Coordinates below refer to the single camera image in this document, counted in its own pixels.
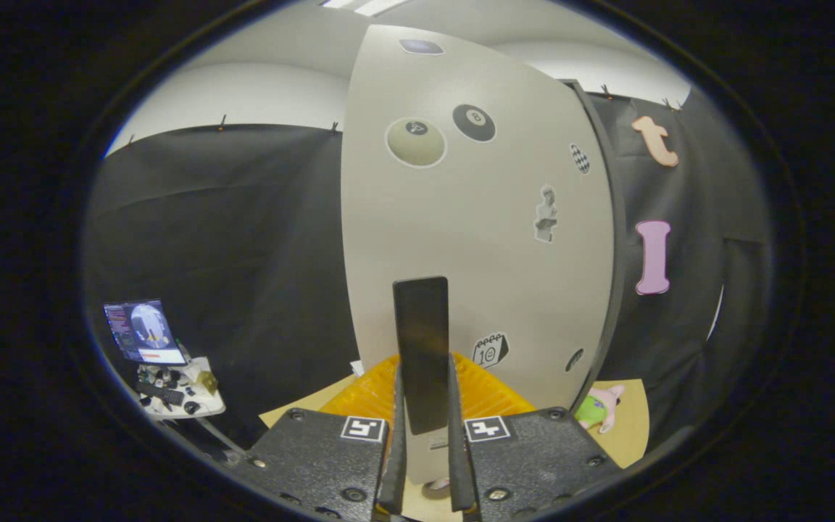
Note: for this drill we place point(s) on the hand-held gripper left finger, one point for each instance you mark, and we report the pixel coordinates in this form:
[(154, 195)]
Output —
[(394, 464)]

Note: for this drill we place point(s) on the small white cluttered table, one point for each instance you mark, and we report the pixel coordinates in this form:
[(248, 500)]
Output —
[(204, 402)]

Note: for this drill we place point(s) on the long ceiling light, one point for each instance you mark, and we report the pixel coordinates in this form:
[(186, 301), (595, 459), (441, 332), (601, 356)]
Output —
[(367, 4)]

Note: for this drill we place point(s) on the brown fuzzy shoe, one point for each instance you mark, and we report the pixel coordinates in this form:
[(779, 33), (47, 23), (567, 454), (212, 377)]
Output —
[(438, 492)]

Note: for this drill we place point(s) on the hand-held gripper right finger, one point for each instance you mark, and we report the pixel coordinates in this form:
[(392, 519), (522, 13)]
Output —
[(459, 464)]

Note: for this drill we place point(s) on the grey shoe cabinet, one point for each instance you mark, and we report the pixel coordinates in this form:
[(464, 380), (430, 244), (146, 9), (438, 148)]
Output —
[(618, 275)]

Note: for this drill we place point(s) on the pink and green plush toy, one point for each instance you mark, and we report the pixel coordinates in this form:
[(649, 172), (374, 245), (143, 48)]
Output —
[(595, 409)]

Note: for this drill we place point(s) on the beige shoe cabinet door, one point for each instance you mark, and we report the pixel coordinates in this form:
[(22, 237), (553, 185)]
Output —
[(475, 254)]

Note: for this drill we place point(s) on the black backdrop cloth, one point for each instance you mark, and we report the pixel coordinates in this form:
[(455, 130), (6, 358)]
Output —
[(744, 304), (229, 239), (686, 203)]

